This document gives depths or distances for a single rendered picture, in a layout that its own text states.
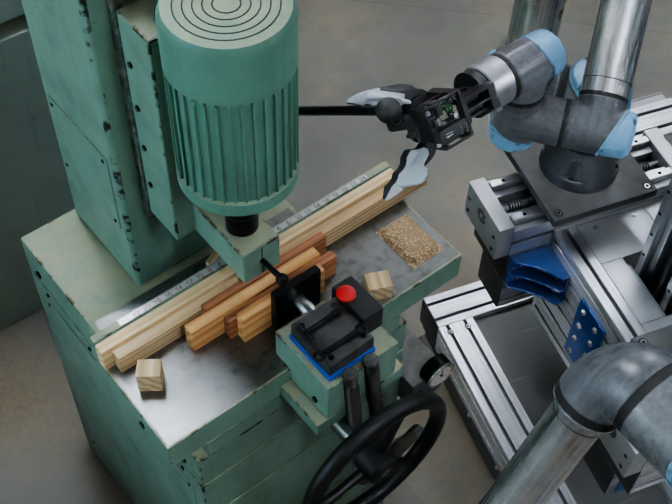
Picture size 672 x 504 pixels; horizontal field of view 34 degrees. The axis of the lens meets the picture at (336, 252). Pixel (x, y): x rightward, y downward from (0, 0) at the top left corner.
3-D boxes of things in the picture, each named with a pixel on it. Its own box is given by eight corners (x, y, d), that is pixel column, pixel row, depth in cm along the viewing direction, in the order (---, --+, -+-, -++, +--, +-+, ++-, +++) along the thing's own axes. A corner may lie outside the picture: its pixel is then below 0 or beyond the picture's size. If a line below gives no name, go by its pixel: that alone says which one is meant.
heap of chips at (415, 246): (413, 269, 186) (414, 262, 185) (375, 232, 191) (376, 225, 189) (444, 249, 189) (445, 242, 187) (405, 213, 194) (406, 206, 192)
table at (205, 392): (205, 515, 165) (202, 497, 160) (98, 376, 179) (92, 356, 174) (497, 309, 189) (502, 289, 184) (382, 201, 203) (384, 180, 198)
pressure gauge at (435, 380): (426, 399, 204) (430, 376, 198) (413, 385, 206) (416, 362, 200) (451, 380, 207) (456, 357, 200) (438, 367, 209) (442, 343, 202)
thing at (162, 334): (122, 373, 173) (118, 359, 169) (115, 364, 174) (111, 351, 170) (427, 184, 198) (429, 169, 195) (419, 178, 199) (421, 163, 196)
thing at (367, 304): (329, 382, 166) (329, 363, 161) (285, 334, 171) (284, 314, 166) (395, 337, 171) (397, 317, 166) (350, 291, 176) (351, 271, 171)
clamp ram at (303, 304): (299, 355, 175) (299, 323, 168) (271, 324, 178) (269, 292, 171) (343, 326, 178) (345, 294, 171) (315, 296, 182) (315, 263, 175)
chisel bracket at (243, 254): (245, 290, 172) (243, 257, 166) (194, 234, 179) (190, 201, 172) (283, 267, 175) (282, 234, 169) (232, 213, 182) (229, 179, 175)
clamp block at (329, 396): (325, 421, 172) (326, 392, 165) (273, 363, 178) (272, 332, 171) (397, 371, 178) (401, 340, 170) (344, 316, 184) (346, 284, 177)
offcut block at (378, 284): (362, 285, 184) (363, 273, 181) (386, 281, 185) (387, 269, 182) (368, 302, 182) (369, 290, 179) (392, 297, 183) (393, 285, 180)
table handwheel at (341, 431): (348, 446, 155) (479, 382, 174) (264, 351, 164) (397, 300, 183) (291, 564, 172) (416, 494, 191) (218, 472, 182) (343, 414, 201)
